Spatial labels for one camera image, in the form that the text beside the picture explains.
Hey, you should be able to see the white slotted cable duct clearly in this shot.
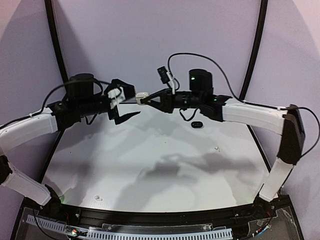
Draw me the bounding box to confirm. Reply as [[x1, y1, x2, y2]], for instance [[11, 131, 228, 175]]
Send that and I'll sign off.
[[24, 214, 233, 240]]

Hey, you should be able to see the small green circuit board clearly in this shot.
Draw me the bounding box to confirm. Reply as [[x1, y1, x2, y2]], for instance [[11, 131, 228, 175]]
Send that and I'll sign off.
[[64, 225, 82, 236]]

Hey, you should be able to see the black right camera cable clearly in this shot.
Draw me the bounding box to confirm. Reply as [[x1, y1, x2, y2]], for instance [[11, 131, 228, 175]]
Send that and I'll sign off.
[[167, 52, 315, 158]]

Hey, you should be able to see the black right frame post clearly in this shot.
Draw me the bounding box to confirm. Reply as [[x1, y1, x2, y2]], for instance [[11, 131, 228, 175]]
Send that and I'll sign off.
[[239, 0, 269, 100]]

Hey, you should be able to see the black left camera cable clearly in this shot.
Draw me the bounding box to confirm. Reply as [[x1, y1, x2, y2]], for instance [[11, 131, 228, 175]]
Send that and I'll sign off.
[[0, 79, 113, 131]]

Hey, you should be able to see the black frame post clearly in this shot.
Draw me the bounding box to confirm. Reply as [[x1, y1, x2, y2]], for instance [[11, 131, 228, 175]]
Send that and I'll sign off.
[[239, 0, 269, 100], [44, 0, 69, 83]]

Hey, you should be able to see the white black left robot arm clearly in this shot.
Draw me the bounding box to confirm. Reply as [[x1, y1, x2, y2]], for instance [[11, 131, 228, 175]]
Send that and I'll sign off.
[[0, 73, 136, 207]]

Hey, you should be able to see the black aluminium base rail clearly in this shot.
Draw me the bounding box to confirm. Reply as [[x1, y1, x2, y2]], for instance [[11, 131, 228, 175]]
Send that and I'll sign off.
[[22, 197, 293, 233]]

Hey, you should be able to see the black left frame post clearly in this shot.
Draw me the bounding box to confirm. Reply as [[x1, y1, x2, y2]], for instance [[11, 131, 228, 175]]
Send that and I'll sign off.
[[44, 0, 69, 83]]

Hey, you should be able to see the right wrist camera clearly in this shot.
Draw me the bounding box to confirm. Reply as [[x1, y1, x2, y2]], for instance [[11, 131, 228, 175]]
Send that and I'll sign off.
[[157, 66, 180, 95]]

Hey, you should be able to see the black camera cable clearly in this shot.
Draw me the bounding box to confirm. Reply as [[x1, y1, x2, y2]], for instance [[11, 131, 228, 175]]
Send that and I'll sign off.
[[0, 79, 113, 131], [167, 52, 315, 158]]

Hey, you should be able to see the black earbud charging case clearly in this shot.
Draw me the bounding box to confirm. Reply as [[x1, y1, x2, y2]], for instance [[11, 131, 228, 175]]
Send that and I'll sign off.
[[191, 121, 204, 129]]

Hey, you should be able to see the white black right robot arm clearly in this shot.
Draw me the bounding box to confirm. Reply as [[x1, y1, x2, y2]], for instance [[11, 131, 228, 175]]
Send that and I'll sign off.
[[136, 68, 305, 202]]

